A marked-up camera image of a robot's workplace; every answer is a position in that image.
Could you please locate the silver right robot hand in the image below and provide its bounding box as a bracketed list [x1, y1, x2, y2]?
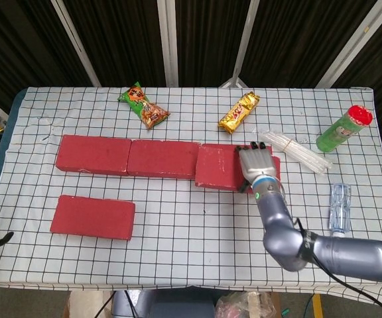
[233, 141, 275, 193]

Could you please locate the clear plastic straw bundle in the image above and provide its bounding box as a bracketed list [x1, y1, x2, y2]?
[252, 129, 334, 174]

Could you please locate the gold biscuit pack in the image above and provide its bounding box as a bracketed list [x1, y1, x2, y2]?
[218, 91, 261, 135]

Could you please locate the green chip can red lid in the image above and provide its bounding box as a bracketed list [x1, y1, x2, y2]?
[316, 105, 374, 153]

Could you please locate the clear plastic water bottle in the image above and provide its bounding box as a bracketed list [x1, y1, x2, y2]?
[328, 182, 352, 236]

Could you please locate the white black-grid tablecloth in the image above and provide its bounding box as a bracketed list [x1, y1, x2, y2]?
[0, 86, 382, 294]

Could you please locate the green snack bag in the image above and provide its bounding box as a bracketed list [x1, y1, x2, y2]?
[117, 81, 172, 131]

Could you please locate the crumpled clear plastic bag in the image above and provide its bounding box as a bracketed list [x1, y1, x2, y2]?
[216, 291, 278, 318]

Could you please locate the grey-blue robot torso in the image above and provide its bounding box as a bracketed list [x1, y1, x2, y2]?
[111, 290, 219, 318]

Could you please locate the white frame post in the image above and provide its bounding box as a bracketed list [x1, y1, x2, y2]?
[219, 0, 261, 89]
[315, 0, 382, 89]
[51, 0, 101, 87]
[157, 0, 180, 87]

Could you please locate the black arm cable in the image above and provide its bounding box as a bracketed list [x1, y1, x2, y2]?
[292, 217, 382, 318]

